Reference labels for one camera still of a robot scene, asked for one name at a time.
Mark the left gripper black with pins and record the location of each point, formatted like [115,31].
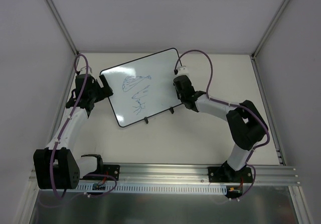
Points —
[99,90]

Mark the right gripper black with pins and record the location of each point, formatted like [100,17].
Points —
[180,85]

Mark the white whiteboard black frame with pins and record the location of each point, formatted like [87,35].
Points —
[143,87]

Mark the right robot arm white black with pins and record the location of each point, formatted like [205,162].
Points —
[246,125]

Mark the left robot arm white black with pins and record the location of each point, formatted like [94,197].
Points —
[56,164]

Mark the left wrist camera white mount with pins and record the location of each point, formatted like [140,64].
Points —
[84,70]

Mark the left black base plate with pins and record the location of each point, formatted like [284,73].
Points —
[111,170]

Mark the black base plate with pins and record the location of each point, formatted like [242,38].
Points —
[225,175]
[111,170]

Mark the aluminium mounting rail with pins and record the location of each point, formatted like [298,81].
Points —
[163,173]

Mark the right aluminium side rail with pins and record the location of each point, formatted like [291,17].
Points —
[272,129]

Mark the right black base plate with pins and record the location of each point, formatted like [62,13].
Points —
[225,175]

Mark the white slotted cable duct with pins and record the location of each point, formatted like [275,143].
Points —
[151,188]

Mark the left aluminium frame post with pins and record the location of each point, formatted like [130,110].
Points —
[56,15]

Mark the aluminium frame post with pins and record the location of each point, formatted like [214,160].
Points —
[56,15]
[272,24]

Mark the right aluminium frame post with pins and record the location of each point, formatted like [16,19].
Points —
[272,24]

